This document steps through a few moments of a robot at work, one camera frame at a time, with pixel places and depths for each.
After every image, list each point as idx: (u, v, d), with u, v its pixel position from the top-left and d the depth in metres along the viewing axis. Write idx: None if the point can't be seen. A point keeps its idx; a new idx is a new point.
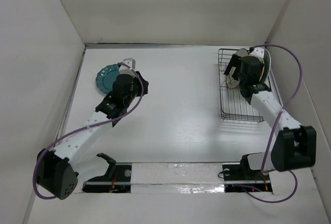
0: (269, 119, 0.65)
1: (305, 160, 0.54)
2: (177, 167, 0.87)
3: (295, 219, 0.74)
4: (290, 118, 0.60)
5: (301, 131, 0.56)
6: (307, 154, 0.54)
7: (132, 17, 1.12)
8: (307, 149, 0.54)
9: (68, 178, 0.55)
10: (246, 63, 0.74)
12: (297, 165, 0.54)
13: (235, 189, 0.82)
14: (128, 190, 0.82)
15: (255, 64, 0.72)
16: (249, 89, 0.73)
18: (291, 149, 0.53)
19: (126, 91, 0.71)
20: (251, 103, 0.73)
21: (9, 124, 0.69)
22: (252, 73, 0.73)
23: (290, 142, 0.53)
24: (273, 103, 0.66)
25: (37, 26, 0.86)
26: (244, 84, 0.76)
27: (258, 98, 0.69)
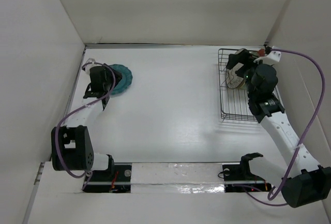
0: (281, 149, 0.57)
1: (319, 197, 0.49)
2: (177, 167, 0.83)
3: (296, 219, 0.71)
4: (308, 155, 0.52)
5: (317, 172, 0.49)
6: (321, 193, 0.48)
7: (132, 16, 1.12)
8: (323, 189, 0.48)
9: (88, 145, 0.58)
10: (261, 78, 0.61)
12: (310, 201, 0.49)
13: (235, 189, 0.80)
14: (128, 190, 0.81)
15: (271, 80, 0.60)
16: (260, 108, 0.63)
18: (307, 190, 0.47)
19: (103, 77, 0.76)
20: (259, 121, 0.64)
21: (10, 124, 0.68)
22: (266, 89, 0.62)
23: (306, 186, 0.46)
24: (287, 129, 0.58)
25: (36, 23, 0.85)
26: (255, 99, 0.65)
27: (270, 123, 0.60)
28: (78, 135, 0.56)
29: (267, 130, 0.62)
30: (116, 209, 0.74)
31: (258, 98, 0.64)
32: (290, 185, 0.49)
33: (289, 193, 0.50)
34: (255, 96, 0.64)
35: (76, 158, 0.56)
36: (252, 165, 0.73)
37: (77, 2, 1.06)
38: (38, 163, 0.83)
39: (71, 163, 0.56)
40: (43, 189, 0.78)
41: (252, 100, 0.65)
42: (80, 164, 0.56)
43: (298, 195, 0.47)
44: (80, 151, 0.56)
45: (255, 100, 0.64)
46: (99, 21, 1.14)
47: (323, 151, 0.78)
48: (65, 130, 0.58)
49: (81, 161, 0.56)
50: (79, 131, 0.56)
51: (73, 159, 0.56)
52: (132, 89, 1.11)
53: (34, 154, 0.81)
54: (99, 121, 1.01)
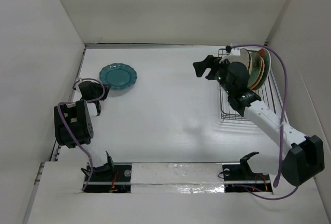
0: (269, 133, 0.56)
1: (316, 168, 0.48)
2: (177, 167, 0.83)
3: (296, 220, 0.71)
4: (294, 130, 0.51)
5: (306, 143, 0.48)
6: (317, 163, 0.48)
7: (132, 16, 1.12)
8: (317, 158, 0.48)
9: (88, 116, 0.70)
10: (235, 75, 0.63)
12: (310, 174, 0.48)
13: (235, 189, 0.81)
14: (128, 190, 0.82)
15: (243, 75, 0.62)
16: (239, 102, 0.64)
18: (303, 164, 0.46)
19: (92, 90, 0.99)
20: (243, 115, 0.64)
21: (9, 123, 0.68)
22: (241, 84, 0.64)
23: (301, 159, 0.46)
24: (265, 110, 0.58)
25: (35, 23, 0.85)
26: (233, 94, 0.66)
27: (252, 112, 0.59)
28: (79, 107, 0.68)
29: (251, 119, 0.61)
30: (116, 210, 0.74)
31: (236, 92, 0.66)
32: (287, 164, 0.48)
33: (288, 172, 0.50)
34: (232, 93, 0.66)
35: (80, 127, 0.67)
36: (251, 165, 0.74)
37: (77, 2, 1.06)
38: (38, 163, 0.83)
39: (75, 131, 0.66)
40: (43, 189, 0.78)
41: (232, 98, 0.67)
42: (84, 131, 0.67)
43: (297, 172, 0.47)
44: (83, 120, 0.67)
45: (234, 95, 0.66)
46: (99, 21, 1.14)
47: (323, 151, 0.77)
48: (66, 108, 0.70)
49: (85, 128, 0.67)
50: (79, 104, 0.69)
51: (77, 128, 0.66)
52: (132, 89, 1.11)
53: (34, 154, 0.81)
54: (99, 121, 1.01)
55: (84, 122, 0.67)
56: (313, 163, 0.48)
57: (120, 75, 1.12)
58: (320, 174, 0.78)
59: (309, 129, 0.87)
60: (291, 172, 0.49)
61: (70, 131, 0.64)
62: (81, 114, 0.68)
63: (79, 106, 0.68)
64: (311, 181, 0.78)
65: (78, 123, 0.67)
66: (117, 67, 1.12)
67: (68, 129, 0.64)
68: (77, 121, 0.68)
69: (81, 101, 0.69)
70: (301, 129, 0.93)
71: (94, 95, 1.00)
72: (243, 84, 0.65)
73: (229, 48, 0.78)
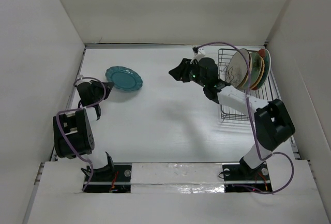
0: (240, 108, 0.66)
1: (287, 129, 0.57)
2: (177, 167, 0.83)
3: (296, 220, 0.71)
4: (258, 100, 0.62)
5: (271, 107, 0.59)
6: (286, 123, 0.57)
7: (132, 16, 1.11)
8: (284, 119, 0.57)
9: (88, 126, 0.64)
10: (205, 68, 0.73)
12: (283, 134, 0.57)
13: (235, 189, 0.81)
14: (128, 190, 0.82)
15: (212, 68, 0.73)
16: (213, 91, 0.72)
18: (271, 125, 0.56)
19: (91, 92, 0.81)
20: (219, 102, 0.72)
21: (9, 123, 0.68)
22: (212, 76, 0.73)
23: (267, 120, 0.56)
24: (232, 90, 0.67)
25: (35, 23, 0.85)
26: (207, 87, 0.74)
27: (223, 95, 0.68)
28: (78, 117, 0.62)
29: (225, 103, 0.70)
30: (116, 210, 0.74)
31: (209, 84, 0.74)
32: (260, 130, 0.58)
33: (264, 136, 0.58)
34: (207, 84, 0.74)
35: (80, 138, 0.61)
36: (247, 160, 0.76)
37: (77, 2, 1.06)
38: (38, 163, 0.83)
39: (75, 144, 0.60)
40: (43, 189, 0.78)
41: (207, 89, 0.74)
42: (85, 143, 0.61)
43: (269, 132, 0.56)
44: (83, 131, 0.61)
45: (208, 87, 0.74)
46: (99, 21, 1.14)
47: (323, 151, 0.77)
48: (65, 118, 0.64)
49: (85, 140, 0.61)
50: (78, 113, 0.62)
51: (77, 140, 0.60)
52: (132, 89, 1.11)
53: (34, 154, 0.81)
54: (99, 121, 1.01)
55: (84, 133, 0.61)
56: (282, 124, 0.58)
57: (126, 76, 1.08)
58: (320, 174, 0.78)
59: (309, 129, 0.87)
60: (265, 136, 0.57)
61: (69, 144, 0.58)
62: (81, 123, 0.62)
63: (78, 116, 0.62)
64: (311, 181, 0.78)
65: (78, 134, 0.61)
66: (124, 71, 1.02)
67: (66, 140, 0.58)
68: (77, 132, 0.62)
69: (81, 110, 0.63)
70: (301, 129, 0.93)
71: (93, 99, 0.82)
72: (215, 75, 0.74)
73: (196, 49, 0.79)
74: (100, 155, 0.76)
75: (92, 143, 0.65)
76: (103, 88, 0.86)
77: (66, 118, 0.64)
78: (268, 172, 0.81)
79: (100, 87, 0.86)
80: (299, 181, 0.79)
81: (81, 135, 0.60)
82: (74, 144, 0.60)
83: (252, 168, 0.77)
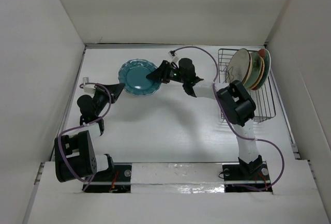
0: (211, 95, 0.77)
1: (247, 104, 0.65)
2: (177, 167, 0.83)
3: (296, 219, 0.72)
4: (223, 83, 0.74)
5: (233, 87, 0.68)
6: (246, 99, 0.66)
7: (132, 16, 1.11)
8: (243, 95, 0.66)
9: (91, 150, 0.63)
10: (183, 68, 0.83)
12: (244, 109, 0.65)
13: (235, 189, 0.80)
14: (128, 190, 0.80)
15: (190, 68, 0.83)
16: (191, 88, 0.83)
18: (231, 100, 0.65)
19: (93, 106, 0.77)
20: (196, 94, 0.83)
21: (10, 124, 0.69)
22: (190, 74, 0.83)
23: (227, 96, 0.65)
24: (204, 82, 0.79)
25: (35, 24, 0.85)
26: (186, 84, 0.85)
27: (197, 88, 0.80)
28: (82, 139, 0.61)
29: (201, 94, 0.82)
30: (117, 210, 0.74)
31: (187, 80, 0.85)
32: (224, 107, 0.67)
33: (229, 113, 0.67)
34: (185, 81, 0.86)
35: (82, 163, 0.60)
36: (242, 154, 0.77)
37: (77, 2, 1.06)
38: (38, 163, 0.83)
39: (76, 167, 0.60)
40: (43, 189, 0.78)
41: (185, 85, 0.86)
42: (87, 168, 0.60)
43: (229, 107, 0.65)
44: (85, 156, 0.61)
45: (186, 84, 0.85)
46: (99, 21, 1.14)
47: (323, 151, 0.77)
48: (68, 139, 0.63)
49: (87, 165, 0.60)
50: (81, 135, 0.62)
51: (78, 164, 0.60)
52: None
53: (33, 155, 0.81)
54: None
55: (86, 158, 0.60)
56: (243, 101, 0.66)
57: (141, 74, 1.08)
58: (319, 174, 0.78)
59: (309, 129, 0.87)
60: (229, 112, 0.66)
61: (70, 167, 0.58)
62: (85, 147, 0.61)
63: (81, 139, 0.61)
64: (310, 181, 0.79)
65: (80, 158, 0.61)
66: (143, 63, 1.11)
67: (68, 165, 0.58)
68: (79, 155, 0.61)
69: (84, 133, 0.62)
70: (300, 129, 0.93)
71: (95, 113, 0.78)
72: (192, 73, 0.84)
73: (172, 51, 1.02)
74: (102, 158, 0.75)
75: (94, 165, 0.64)
76: (108, 96, 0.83)
77: (68, 138, 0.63)
78: (268, 173, 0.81)
79: (105, 94, 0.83)
80: (299, 181, 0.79)
81: (83, 159, 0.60)
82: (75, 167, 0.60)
83: (247, 163, 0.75)
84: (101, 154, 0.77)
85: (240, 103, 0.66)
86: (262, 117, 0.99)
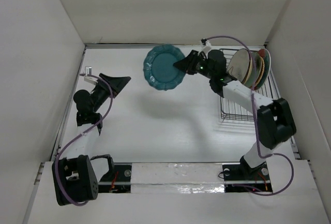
0: (245, 105, 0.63)
1: (288, 129, 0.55)
2: (177, 167, 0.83)
3: (295, 219, 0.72)
4: (262, 97, 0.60)
5: (275, 105, 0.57)
6: (288, 123, 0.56)
7: (132, 16, 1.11)
8: (286, 118, 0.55)
9: (91, 175, 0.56)
10: (213, 60, 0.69)
12: (283, 135, 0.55)
13: (236, 189, 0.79)
14: (128, 190, 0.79)
15: (222, 60, 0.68)
16: (220, 84, 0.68)
18: (273, 122, 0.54)
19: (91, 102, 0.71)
20: (224, 95, 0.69)
21: (10, 124, 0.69)
22: (222, 69, 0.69)
23: (270, 117, 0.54)
24: (237, 85, 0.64)
25: (35, 24, 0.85)
26: (214, 79, 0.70)
27: (228, 89, 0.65)
28: (81, 165, 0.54)
29: (229, 98, 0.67)
30: (116, 210, 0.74)
31: (216, 76, 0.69)
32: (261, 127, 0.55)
33: (264, 134, 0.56)
34: (212, 77, 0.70)
35: (83, 190, 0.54)
36: (250, 160, 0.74)
37: (77, 2, 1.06)
38: (38, 163, 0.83)
39: (77, 198, 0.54)
40: (43, 189, 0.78)
41: (212, 81, 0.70)
42: (88, 195, 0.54)
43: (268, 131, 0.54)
44: (86, 182, 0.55)
45: (214, 80, 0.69)
46: (99, 21, 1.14)
47: (323, 151, 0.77)
48: (65, 163, 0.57)
49: (88, 191, 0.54)
50: (80, 160, 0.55)
51: (79, 191, 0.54)
52: (132, 89, 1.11)
53: (33, 154, 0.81)
54: None
55: (87, 186, 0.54)
56: (283, 123, 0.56)
57: (168, 59, 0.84)
58: (319, 174, 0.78)
59: (309, 129, 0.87)
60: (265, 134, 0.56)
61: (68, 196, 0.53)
62: (85, 173, 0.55)
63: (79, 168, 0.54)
64: (310, 181, 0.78)
65: (81, 184, 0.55)
66: (170, 48, 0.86)
67: (65, 195, 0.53)
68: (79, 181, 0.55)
69: (83, 160, 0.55)
70: (300, 129, 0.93)
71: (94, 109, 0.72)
72: (222, 68, 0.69)
73: (204, 41, 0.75)
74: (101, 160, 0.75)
75: (96, 187, 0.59)
76: (109, 92, 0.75)
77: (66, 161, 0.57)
78: (268, 173, 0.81)
79: (106, 90, 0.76)
80: (299, 181, 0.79)
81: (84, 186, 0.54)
82: (75, 195, 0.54)
83: (251, 166, 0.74)
84: (99, 159, 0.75)
85: (281, 127, 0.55)
86: None
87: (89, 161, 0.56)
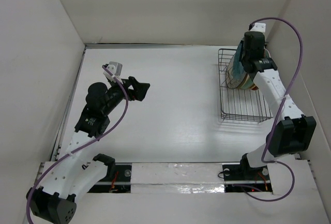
0: (269, 100, 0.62)
1: (299, 146, 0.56)
2: (177, 167, 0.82)
3: (295, 220, 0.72)
4: (293, 106, 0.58)
5: (301, 120, 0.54)
6: (302, 142, 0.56)
7: (132, 16, 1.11)
8: (304, 136, 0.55)
9: (65, 208, 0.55)
10: (250, 37, 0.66)
12: (290, 150, 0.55)
13: (235, 189, 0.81)
14: (128, 190, 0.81)
15: (259, 37, 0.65)
16: (254, 65, 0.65)
18: (289, 137, 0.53)
19: (102, 102, 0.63)
20: (253, 78, 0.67)
21: (10, 124, 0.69)
22: (257, 46, 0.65)
23: (289, 132, 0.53)
24: (273, 79, 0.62)
25: (35, 23, 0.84)
26: (248, 60, 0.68)
27: (262, 78, 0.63)
28: (51, 209, 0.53)
29: (259, 87, 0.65)
30: (116, 210, 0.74)
31: (253, 57, 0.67)
32: (276, 136, 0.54)
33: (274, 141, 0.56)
34: (247, 57, 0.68)
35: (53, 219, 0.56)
36: (251, 159, 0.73)
37: (77, 2, 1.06)
38: (38, 163, 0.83)
39: (50, 221, 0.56)
40: None
41: (246, 61, 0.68)
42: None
43: (281, 142, 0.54)
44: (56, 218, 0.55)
45: (248, 60, 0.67)
46: (99, 21, 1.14)
47: (323, 151, 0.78)
48: (43, 191, 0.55)
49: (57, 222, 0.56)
50: (53, 201, 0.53)
51: (49, 219, 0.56)
52: None
53: (33, 155, 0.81)
54: None
55: (58, 219, 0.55)
56: (297, 138, 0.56)
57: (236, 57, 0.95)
58: (319, 174, 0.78)
59: None
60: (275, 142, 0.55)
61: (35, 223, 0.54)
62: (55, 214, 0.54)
63: (51, 205, 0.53)
64: (310, 181, 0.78)
65: (50, 217, 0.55)
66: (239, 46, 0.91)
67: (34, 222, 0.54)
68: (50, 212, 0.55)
69: (56, 203, 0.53)
70: None
71: (103, 111, 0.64)
72: (258, 48, 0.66)
73: (250, 27, 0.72)
74: (101, 167, 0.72)
75: (72, 211, 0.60)
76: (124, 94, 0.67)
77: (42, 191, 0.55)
78: (268, 173, 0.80)
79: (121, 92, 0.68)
80: (298, 181, 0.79)
81: (53, 219, 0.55)
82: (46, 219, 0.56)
83: (251, 166, 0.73)
84: (98, 167, 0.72)
85: (294, 143, 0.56)
86: (262, 117, 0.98)
87: (63, 202, 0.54)
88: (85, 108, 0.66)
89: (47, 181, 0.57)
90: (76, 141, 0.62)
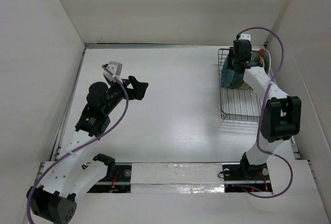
0: (258, 92, 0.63)
1: (291, 129, 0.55)
2: (177, 167, 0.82)
3: (294, 220, 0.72)
4: (279, 89, 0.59)
5: (288, 102, 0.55)
6: (292, 123, 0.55)
7: (132, 16, 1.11)
8: (293, 117, 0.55)
9: (65, 207, 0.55)
10: (237, 43, 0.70)
12: (283, 132, 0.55)
13: (235, 188, 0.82)
14: (128, 190, 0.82)
15: (245, 42, 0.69)
16: (242, 65, 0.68)
18: (277, 117, 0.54)
19: (102, 101, 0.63)
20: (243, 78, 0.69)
21: (10, 123, 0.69)
22: (244, 50, 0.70)
23: (276, 111, 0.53)
24: (259, 72, 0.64)
25: (35, 23, 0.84)
26: (237, 63, 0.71)
27: (249, 73, 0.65)
28: (51, 208, 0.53)
29: (249, 83, 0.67)
30: (116, 209, 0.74)
31: (241, 59, 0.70)
32: (267, 118, 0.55)
33: (265, 125, 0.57)
34: (237, 61, 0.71)
35: (54, 219, 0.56)
36: (250, 158, 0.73)
37: (77, 2, 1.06)
38: (38, 163, 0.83)
39: (50, 220, 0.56)
40: None
41: (236, 64, 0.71)
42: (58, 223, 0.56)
43: (271, 123, 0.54)
44: (56, 217, 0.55)
45: (237, 62, 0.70)
46: (99, 21, 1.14)
47: (322, 151, 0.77)
48: (43, 190, 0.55)
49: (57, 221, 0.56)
50: (53, 200, 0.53)
51: (49, 218, 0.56)
52: None
53: (33, 154, 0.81)
54: None
55: (58, 218, 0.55)
56: (288, 121, 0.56)
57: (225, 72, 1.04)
58: (319, 174, 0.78)
59: (308, 128, 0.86)
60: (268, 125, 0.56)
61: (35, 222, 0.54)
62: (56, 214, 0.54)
63: (51, 205, 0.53)
64: (310, 181, 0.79)
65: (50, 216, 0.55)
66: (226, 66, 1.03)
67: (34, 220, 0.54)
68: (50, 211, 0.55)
69: (56, 202, 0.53)
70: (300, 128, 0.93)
71: (103, 110, 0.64)
72: (245, 53, 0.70)
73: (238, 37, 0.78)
74: (102, 167, 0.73)
75: (72, 211, 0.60)
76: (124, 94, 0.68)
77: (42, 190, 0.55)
78: (268, 173, 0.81)
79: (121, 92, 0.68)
80: (298, 180, 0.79)
81: (52, 218, 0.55)
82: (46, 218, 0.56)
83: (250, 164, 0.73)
84: (98, 167, 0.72)
85: (285, 124, 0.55)
86: None
87: (63, 201, 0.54)
88: (86, 108, 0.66)
89: (47, 180, 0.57)
90: (77, 140, 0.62)
